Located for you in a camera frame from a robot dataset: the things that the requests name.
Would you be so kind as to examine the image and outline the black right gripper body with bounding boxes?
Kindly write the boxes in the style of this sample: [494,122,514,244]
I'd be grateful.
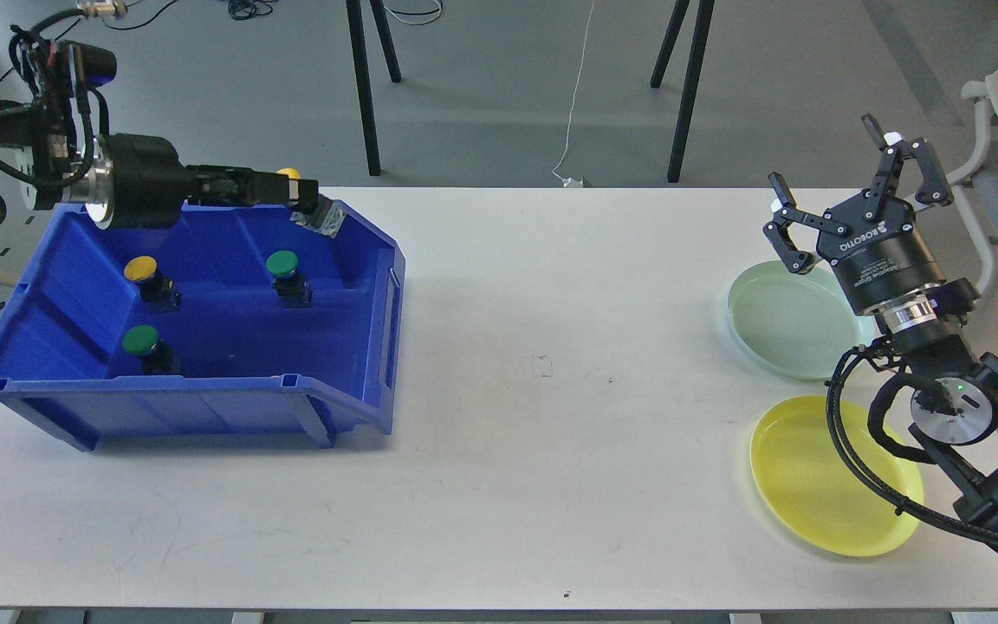
[821,195,946,315]

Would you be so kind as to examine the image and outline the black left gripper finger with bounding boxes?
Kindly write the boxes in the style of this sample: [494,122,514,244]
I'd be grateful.
[191,167,320,209]

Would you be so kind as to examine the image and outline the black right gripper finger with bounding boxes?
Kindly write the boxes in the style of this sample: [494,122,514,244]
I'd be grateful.
[763,172,851,276]
[861,114,955,224]

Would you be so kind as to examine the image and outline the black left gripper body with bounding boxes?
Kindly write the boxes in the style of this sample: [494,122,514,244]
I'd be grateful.
[83,133,197,229]

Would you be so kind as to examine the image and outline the yellow push button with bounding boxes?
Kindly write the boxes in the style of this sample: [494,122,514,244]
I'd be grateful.
[123,254,181,315]
[276,167,346,238]

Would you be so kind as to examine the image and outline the green push button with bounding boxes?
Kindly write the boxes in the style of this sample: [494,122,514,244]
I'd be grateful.
[265,250,312,309]
[121,324,181,375]

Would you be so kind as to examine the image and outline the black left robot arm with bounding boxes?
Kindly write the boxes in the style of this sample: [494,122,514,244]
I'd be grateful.
[0,1,333,230]

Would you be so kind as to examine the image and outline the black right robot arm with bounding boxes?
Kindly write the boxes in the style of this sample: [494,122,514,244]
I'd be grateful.
[764,114,998,554]

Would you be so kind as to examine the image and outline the pale green plate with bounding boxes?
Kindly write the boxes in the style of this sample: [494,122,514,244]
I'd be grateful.
[724,261,877,380]

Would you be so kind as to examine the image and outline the yellow plate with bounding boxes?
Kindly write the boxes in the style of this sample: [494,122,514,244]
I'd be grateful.
[748,395,919,558]

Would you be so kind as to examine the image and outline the blue plastic storage bin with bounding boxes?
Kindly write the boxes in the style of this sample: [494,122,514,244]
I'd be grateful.
[0,205,405,451]

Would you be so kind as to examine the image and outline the black tripod leg pair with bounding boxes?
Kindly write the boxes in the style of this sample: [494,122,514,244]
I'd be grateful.
[649,1,716,183]
[345,1,403,177]

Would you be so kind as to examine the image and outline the black floor cables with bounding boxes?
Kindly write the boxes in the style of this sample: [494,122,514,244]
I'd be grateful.
[75,0,444,32]

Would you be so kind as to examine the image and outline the white cable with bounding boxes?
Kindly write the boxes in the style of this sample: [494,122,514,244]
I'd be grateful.
[551,0,595,188]

